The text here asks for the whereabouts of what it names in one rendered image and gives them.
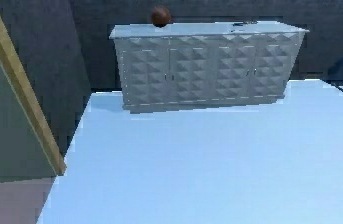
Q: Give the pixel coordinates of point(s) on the small dark flat object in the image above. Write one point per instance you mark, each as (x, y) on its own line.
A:
(240, 23)

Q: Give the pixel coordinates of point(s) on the brown ball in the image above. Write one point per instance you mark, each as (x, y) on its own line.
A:
(160, 16)

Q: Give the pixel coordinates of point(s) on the grey studded sideboard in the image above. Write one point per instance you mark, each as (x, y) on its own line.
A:
(199, 66)

